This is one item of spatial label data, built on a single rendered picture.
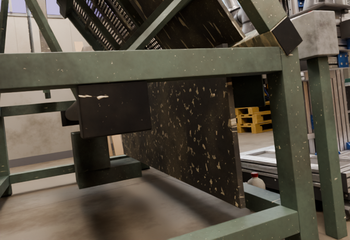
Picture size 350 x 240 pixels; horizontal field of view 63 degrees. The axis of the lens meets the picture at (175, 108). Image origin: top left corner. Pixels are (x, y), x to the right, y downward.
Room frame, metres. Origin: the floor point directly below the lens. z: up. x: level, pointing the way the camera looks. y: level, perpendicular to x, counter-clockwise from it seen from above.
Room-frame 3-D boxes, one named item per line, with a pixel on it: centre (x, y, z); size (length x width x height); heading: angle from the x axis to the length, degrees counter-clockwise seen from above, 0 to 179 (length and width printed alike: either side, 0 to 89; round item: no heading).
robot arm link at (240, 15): (1.98, -0.58, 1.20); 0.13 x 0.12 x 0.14; 22
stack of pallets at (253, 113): (5.79, -1.76, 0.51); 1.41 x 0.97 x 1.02; 119
